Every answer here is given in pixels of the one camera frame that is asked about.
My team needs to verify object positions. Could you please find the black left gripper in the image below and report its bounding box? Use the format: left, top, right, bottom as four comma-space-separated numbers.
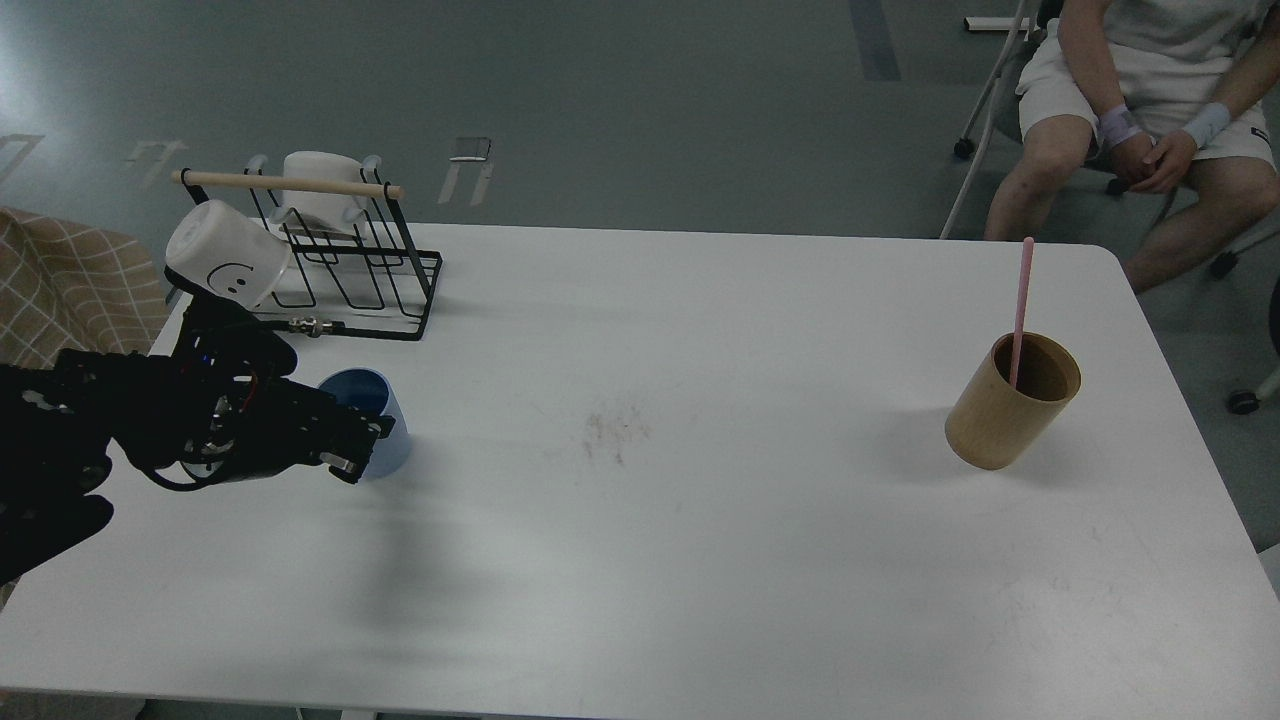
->
55, 296, 397, 491

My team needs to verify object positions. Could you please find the blue plastic cup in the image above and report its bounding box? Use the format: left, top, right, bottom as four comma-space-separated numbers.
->
317, 368, 412, 482

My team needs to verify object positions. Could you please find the pink chopstick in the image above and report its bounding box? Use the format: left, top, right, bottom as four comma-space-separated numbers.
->
1007, 236, 1036, 389

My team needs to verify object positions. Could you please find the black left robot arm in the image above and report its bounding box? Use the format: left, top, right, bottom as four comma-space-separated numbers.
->
1, 293, 397, 582

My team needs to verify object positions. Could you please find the white smiley face mug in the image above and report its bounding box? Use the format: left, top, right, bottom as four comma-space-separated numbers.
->
165, 199, 292, 309

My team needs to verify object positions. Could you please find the white mug on rack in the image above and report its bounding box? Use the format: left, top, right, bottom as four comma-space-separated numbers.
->
270, 150, 372, 233

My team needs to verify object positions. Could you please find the checkered beige cloth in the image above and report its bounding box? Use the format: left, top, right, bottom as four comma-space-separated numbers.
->
1, 208, 169, 369

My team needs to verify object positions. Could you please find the brown wooden cylinder holder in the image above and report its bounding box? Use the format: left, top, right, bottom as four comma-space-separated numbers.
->
943, 333, 1082, 470

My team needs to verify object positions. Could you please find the grey office chair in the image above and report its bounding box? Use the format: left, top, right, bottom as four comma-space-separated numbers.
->
940, 1, 1279, 415

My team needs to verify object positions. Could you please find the person in white clothes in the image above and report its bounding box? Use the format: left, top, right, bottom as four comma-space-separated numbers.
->
983, 1, 1279, 293

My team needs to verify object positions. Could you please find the black wire cup rack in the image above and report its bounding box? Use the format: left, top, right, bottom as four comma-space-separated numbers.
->
165, 151, 443, 341

